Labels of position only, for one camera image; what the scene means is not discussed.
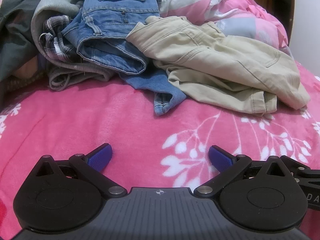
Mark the beige pants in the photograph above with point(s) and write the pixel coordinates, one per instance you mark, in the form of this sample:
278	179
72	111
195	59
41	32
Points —
212	62

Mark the peach cloth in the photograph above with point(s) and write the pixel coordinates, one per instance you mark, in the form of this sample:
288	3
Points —
25	70

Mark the beige knitted cloth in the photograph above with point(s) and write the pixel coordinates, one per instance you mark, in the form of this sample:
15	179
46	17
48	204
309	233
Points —
20	83

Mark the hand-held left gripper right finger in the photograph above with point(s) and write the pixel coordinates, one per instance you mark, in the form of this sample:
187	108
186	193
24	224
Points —
220	157

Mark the pink and grey duvet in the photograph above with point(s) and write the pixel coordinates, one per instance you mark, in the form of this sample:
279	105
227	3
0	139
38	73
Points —
200	0

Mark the grey hoodie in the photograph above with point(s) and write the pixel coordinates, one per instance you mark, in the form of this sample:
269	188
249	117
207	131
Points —
55	2

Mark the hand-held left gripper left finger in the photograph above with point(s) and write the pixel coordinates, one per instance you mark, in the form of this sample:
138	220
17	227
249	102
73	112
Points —
101	156

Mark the dark grey jacket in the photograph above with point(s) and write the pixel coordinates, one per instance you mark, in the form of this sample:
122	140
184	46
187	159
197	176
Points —
15	30

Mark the blue denim jeans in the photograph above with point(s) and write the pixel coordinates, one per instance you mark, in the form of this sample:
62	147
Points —
112	30

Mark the plaid shirt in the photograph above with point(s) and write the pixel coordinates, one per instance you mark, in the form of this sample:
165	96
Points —
56	30

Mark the pink floral blanket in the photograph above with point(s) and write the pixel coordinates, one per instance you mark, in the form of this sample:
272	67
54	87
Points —
100	120

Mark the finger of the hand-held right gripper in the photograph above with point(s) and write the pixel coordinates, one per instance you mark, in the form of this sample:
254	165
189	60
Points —
305	172

